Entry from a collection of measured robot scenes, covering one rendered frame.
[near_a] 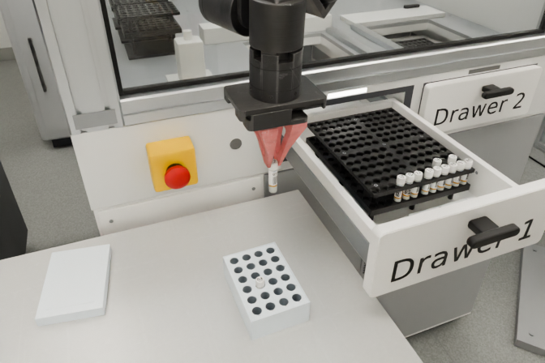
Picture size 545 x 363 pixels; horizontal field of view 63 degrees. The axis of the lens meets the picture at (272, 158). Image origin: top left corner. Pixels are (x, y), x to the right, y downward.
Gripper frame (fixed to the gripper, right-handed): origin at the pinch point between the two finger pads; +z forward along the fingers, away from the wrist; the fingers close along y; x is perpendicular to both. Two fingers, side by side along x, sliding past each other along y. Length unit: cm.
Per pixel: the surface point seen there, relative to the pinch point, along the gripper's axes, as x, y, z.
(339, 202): 0.1, -10.6, 9.9
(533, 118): -20, -74, 19
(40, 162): -177, 56, 105
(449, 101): -19, -46, 9
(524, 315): -12, -98, 94
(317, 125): -18.0, -15.8, 8.4
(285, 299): 7.1, 0.4, 18.2
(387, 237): 12.3, -9.6, 5.3
